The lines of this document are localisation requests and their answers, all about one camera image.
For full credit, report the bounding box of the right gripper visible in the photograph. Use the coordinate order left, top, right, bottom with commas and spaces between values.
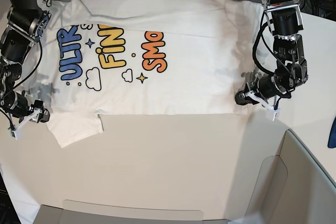
1, 90, 50, 123

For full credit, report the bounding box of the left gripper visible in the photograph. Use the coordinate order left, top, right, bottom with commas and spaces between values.
235, 74, 292, 105

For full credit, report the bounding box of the white printed t-shirt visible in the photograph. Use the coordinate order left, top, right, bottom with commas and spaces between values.
23, 0, 262, 147

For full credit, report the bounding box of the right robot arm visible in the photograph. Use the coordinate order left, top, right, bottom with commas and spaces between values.
1, 0, 51, 123

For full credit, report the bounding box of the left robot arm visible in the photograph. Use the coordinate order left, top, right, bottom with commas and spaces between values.
235, 0, 308, 110

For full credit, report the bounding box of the blue cloth at edge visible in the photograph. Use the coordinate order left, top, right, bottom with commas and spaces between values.
327, 118, 336, 149

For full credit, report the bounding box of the grey cardboard box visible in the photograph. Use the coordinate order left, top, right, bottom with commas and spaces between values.
35, 130, 335, 223

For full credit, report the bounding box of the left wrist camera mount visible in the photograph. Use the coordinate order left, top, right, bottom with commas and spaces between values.
244, 91, 280, 121

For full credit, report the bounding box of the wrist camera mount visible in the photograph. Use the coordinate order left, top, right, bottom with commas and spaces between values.
8, 114, 34, 140
244, 91, 280, 121

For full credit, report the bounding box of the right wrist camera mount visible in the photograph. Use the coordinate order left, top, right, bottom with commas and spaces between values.
8, 114, 34, 140

